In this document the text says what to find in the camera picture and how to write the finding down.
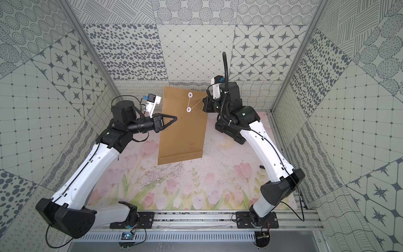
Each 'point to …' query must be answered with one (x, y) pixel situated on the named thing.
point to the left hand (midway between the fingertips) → (179, 120)
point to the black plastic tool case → (224, 126)
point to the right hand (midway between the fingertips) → (203, 102)
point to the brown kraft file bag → (183, 139)
